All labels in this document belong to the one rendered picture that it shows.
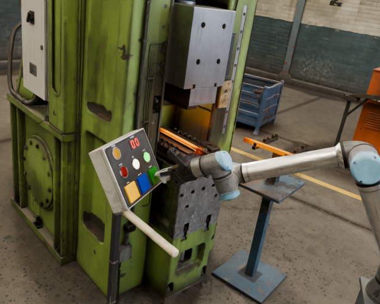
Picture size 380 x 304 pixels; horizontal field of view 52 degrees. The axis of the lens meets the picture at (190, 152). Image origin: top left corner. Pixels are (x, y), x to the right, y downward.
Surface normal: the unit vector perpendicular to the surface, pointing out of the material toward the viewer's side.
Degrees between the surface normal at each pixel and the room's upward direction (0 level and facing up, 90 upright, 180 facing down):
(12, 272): 0
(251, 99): 89
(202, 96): 90
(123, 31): 89
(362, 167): 84
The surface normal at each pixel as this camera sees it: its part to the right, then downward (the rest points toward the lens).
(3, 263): 0.13, -0.92
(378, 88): -0.60, 0.23
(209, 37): 0.66, 0.36
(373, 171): -0.31, 0.22
